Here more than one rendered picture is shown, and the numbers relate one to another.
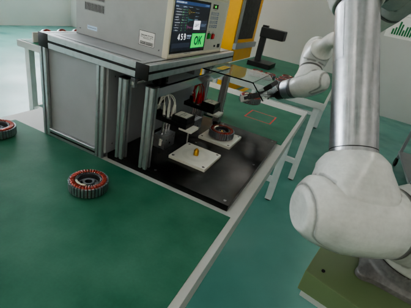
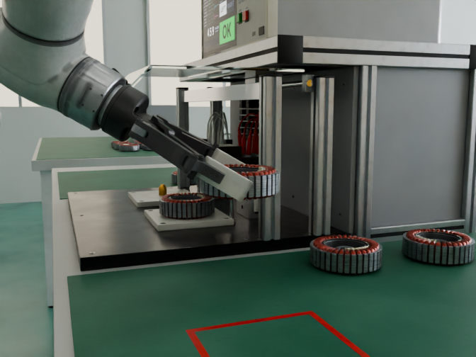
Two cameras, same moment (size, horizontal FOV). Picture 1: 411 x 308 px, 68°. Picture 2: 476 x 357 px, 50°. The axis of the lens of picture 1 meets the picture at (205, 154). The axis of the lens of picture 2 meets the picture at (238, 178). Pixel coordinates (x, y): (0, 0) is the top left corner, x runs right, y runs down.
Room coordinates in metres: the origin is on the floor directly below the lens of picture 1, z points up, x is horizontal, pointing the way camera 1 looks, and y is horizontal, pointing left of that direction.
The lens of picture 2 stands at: (2.08, -0.63, 1.00)
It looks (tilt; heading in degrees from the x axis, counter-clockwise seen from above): 8 degrees down; 139
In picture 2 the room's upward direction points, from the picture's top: straight up
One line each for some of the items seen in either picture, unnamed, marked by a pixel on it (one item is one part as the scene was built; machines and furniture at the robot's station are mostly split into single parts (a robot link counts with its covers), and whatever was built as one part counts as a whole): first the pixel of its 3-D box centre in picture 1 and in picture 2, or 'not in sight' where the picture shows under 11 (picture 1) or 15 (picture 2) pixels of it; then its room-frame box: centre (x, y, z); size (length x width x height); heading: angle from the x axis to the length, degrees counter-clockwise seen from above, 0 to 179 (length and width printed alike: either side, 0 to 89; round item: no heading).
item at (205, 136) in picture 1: (220, 137); (187, 217); (1.25, -0.05, 0.78); 0.15 x 0.15 x 0.01; 69
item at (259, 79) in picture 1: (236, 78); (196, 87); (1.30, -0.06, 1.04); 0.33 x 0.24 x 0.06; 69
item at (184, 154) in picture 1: (195, 156); (162, 197); (1.02, 0.04, 0.78); 0.15 x 0.15 x 0.01; 69
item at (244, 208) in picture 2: (192, 122); (253, 202); (1.30, 0.09, 0.80); 0.07 x 0.05 x 0.06; 159
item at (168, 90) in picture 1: (198, 79); (214, 94); (1.17, 0.09, 1.03); 0.62 x 0.01 x 0.03; 159
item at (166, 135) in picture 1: (164, 138); not in sight; (1.07, 0.17, 0.80); 0.07 x 0.05 x 0.06; 159
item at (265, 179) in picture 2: (250, 98); (239, 180); (1.55, -0.17, 0.90); 0.11 x 0.11 x 0.04
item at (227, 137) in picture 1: (221, 132); (187, 205); (1.25, -0.05, 0.80); 0.11 x 0.11 x 0.04
